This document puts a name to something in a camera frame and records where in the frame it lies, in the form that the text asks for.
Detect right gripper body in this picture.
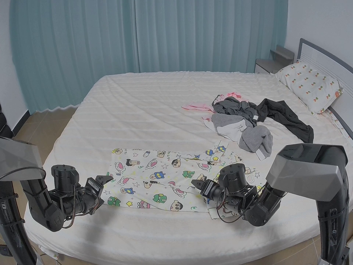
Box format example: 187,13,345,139
202,179,225,201

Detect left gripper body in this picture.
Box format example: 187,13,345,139
73,177,105,215

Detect white printed pyjama top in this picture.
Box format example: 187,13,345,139
103,140,265,220

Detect grey and white garment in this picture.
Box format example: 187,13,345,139
203,112,274,161

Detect pink garment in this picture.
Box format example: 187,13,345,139
181,91,244,112

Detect bed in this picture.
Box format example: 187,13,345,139
23,38,353,262

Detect dark grey garment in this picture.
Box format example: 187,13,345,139
211,96,261,128

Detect black garment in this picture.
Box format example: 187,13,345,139
256,98,315,143

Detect dark chest of drawers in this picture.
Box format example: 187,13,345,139
0,104,14,137

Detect grey bedside table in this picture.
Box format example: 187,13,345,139
255,44,295,74

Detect white printed pillow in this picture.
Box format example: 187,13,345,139
274,60,344,115

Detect blue-green curtain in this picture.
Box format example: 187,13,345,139
134,0,288,74
10,0,140,115

